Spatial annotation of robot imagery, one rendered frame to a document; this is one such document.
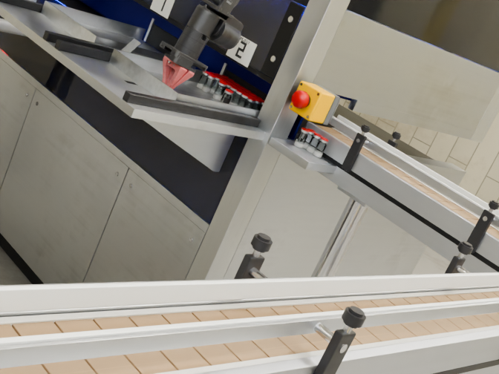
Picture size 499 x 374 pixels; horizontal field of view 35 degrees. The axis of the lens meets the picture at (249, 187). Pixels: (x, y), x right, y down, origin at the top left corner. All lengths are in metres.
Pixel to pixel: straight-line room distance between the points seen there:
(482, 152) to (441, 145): 0.27
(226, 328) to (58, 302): 0.14
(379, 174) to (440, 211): 0.17
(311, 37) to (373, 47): 0.23
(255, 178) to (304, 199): 0.22
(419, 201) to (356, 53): 0.43
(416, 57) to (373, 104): 0.17
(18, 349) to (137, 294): 0.16
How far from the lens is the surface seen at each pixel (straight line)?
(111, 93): 1.65
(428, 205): 1.73
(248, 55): 1.94
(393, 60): 2.08
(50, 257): 2.49
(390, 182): 1.78
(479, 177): 5.39
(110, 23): 2.30
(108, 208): 2.27
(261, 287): 0.79
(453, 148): 5.43
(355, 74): 1.99
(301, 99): 1.77
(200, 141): 1.86
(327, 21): 1.83
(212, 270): 1.98
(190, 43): 1.73
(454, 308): 1.01
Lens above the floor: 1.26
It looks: 16 degrees down
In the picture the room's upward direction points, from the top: 24 degrees clockwise
